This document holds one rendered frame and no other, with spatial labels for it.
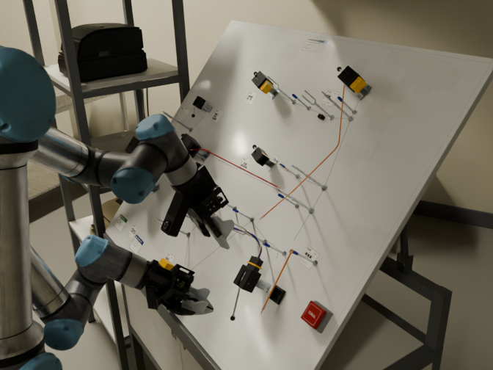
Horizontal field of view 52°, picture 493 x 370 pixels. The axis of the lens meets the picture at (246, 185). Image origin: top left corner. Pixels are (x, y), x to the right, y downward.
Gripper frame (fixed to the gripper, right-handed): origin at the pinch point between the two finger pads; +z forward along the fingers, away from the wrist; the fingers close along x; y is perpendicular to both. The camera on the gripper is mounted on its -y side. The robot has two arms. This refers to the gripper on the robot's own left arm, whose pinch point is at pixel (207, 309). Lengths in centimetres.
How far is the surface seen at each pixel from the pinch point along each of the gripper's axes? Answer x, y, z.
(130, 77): 100, -26, -39
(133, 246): 45, -52, -9
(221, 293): 14.0, -10.9, 9.2
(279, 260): 16.5, 10.6, 14.0
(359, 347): 9, 1, 53
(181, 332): 7.5, -29.0, 7.2
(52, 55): 353, -249, -95
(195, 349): 1.2, -23.1, 10.0
